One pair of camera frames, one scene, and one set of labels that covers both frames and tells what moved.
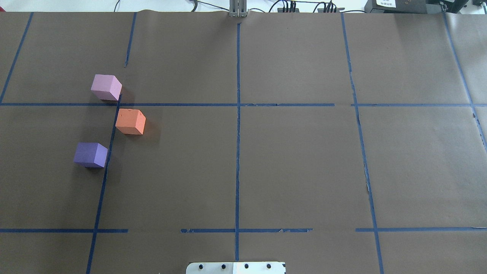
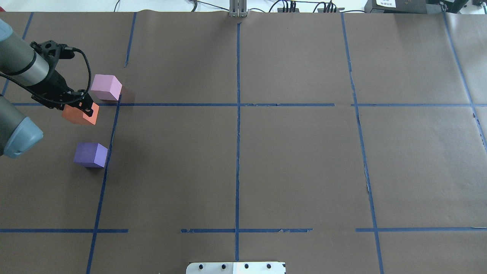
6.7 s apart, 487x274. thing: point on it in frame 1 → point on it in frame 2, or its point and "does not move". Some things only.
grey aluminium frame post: (237, 8) does not move
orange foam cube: (131, 121) → (73, 113)
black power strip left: (280, 10) does not move
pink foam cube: (106, 87) does not move
